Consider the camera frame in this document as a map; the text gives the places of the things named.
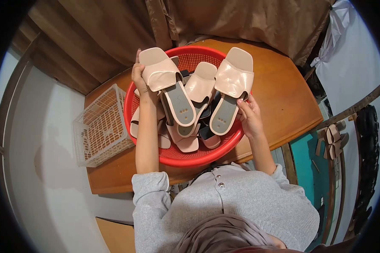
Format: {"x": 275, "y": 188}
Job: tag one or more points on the person's left hand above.
{"x": 142, "y": 87}

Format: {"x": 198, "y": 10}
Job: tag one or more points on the person's right hand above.
{"x": 252, "y": 121}

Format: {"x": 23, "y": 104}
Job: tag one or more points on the person's left thumb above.
{"x": 142, "y": 71}

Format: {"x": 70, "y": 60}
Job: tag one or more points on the person's right fingers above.
{"x": 252, "y": 100}

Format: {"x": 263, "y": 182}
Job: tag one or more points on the person's left fingers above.
{"x": 138, "y": 57}

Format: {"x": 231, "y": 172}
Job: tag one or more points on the person's right thumb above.
{"x": 243, "y": 104}

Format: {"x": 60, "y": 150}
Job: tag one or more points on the beige open-toe slide sandal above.
{"x": 164, "y": 77}
{"x": 232, "y": 80}

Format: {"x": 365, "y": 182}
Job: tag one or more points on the brown curtain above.
{"x": 114, "y": 31}

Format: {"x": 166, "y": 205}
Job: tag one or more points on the wooden table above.
{"x": 288, "y": 98}

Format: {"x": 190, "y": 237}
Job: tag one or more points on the pile of beige sandals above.
{"x": 200, "y": 87}

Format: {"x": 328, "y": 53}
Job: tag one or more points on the white plastic lattice basket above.
{"x": 101, "y": 129}

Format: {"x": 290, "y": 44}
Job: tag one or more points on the round red plastic basket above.
{"x": 190, "y": 158}

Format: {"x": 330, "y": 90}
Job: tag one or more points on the bunch of tan shoe parts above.
{"x": 332, "y": 139}

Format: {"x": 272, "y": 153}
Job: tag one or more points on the teal wooden cabinet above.
{"x": 313, "y": 170}

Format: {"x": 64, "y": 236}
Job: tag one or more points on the wooden pole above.
{"x": 351, "y": 109}

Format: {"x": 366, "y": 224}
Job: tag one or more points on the person's body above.
{"x": 228, "y": 208}

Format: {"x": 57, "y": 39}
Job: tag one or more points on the white cloth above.
{"x": 337, "y": 28}

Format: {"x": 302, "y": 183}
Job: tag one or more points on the black ridged tyre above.
{"x": 367, "y": 151}

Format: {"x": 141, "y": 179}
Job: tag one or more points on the light wooden board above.
{"x": 117, "y": 235}

